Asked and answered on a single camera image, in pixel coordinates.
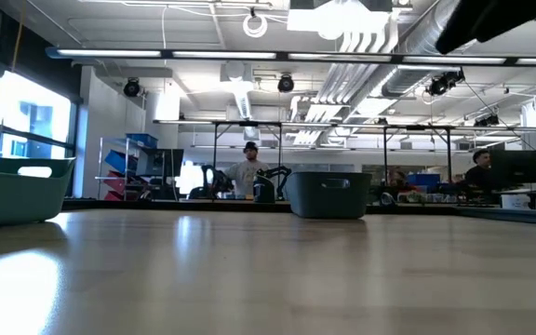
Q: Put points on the black background rig frame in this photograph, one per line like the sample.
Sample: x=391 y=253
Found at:
x=215 y=149
x=448 y=153

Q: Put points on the green plastic bin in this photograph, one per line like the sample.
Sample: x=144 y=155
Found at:
x=17 y=195

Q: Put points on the black spotlight cluster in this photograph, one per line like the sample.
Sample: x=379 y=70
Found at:
x=442 y=84

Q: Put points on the white box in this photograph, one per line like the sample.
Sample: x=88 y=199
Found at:
x=515 y=201

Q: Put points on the blue-green plastic bin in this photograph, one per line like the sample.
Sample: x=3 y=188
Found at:
x=328 y=197

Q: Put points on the black ceiling spotlight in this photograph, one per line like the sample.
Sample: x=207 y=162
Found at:
x=131 y=87

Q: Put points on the black background robot arm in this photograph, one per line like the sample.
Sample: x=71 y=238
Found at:
x=219 y=181
x=263 y=188

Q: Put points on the ceiling LED light bar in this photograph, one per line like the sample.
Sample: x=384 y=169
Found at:
x=223 y=55

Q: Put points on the white ceiling air duct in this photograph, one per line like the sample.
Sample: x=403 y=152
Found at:
x=242 y=100

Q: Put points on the large window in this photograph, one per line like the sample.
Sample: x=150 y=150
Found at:
x=30 y=121

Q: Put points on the black aluminium table frame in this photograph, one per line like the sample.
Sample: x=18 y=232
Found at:
x=179 y=205

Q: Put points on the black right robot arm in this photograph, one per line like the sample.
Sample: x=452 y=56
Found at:
x=482 y=23

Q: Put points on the blue crate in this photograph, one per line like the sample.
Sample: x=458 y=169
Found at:
x=424 y=179

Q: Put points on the red storage bin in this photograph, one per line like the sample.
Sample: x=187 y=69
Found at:
x=115 y=182

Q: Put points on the person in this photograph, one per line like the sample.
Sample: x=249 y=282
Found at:
x=396 y=179
x=245 y=174
x=478 y=172

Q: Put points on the dark computer monitor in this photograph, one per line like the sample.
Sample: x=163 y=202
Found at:
x=161 y=163
x=514 y=167

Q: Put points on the blue storage bin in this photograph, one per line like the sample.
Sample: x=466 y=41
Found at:
x=118 y=161
x=141 y=140

